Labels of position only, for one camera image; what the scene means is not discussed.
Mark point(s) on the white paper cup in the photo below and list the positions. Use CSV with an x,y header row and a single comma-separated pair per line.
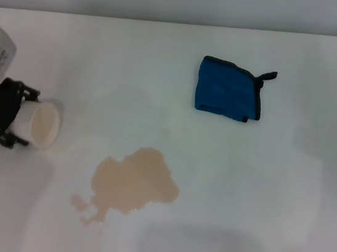
x,y
42,125

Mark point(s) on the blue rag with black trim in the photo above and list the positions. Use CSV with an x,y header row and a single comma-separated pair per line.
x,y
226,90

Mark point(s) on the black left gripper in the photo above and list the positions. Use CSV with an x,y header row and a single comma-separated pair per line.
x,y
1,107

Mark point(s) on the brown water stain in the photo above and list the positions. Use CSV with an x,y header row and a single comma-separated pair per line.
x,y
133,180

